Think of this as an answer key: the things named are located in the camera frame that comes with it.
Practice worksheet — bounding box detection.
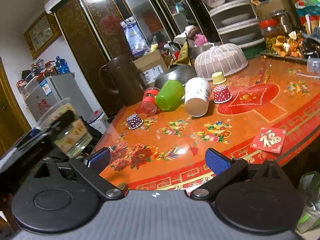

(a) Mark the blue water bottle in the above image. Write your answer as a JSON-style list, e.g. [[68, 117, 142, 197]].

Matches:
[[55, 56, 70, 74]]

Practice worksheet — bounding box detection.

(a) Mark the green plastic cup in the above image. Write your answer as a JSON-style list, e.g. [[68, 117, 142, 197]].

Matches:
[[155, 80, 185, 111]]

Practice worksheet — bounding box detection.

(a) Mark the dark wooden glass cabinet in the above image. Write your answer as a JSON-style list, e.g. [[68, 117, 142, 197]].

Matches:
[[52, 0, 220, 118]]

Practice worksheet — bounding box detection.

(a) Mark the steel colander bowl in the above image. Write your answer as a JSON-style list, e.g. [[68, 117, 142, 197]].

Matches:
[[154, 64, 197, 89]]

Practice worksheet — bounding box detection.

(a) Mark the red dotted cupcake liner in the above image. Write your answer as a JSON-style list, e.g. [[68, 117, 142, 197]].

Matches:
[[213, 85, 232, 104]]

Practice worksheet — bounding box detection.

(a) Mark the blue white snack bag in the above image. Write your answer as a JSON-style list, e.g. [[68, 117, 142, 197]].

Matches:
[[120, 16, 148, 57]]

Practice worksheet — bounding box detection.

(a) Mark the white paper cup green print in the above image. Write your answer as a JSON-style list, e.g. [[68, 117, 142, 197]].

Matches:
[[184, 77, 211, 118]]

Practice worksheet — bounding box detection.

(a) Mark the yellow cupcake liner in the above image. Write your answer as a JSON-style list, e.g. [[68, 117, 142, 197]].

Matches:
[[212, 72, 226, 85]]

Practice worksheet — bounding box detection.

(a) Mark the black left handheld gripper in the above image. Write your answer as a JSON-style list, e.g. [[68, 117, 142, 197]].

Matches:
[[1, 110, 75, 181]]

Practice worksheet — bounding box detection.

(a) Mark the pink mesh food cover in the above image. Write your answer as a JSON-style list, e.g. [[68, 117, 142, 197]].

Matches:
[[195, 43, 248, 79]]

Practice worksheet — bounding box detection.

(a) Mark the steel basin with pink cloth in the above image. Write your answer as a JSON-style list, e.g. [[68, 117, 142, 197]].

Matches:
[[185, 25, 214, 66]]

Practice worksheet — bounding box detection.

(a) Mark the white box by fridge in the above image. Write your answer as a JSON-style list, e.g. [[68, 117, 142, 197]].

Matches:
[[88, 109, 109, 134]]

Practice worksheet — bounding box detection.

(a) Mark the brown plastic pitcher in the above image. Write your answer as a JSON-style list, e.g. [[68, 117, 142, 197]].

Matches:
[[98, 54, 146, 106]]

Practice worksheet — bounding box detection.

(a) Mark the white tiered dish rack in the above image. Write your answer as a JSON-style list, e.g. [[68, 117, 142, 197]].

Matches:
[[201, 0, 264, 49]]

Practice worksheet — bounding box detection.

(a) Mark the tray of dried peels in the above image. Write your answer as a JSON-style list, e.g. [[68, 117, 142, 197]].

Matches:
[[260, 31, 319, 65]]

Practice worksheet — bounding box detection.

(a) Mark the cardboard box with label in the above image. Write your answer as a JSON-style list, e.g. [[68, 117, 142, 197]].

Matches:
[[134, 50, 168, 87]]

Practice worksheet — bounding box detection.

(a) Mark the red lid pickle jar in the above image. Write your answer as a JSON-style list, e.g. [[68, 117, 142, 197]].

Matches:
[[260, 19, 282, 53]]

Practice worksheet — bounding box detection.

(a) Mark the wooden wall clock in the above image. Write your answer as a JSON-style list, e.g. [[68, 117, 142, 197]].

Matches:
[[24, 12, 61, 60]]

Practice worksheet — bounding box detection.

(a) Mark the clear plastic cup with label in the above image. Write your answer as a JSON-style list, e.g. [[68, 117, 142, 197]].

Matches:
[[37, 98, 93, 158]]

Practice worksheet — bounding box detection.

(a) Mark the red fu envelope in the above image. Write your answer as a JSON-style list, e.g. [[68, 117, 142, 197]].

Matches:
[[250, 127, 286, 154]]

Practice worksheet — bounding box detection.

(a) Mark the grey mini fridge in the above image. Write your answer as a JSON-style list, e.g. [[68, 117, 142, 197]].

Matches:
[[25, 73, 93, 121]]

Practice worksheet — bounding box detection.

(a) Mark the steel kettle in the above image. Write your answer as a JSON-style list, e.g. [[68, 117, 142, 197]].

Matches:
[[270, 10, 298, 35]]

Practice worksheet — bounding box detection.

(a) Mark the purple dotted cupcake liner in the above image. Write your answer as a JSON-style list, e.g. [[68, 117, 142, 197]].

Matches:
[[126, 114, 144, 130]]

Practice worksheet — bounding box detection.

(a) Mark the olive green cloth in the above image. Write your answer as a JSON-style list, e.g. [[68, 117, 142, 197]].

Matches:
[[171, 42, 191, 66]]

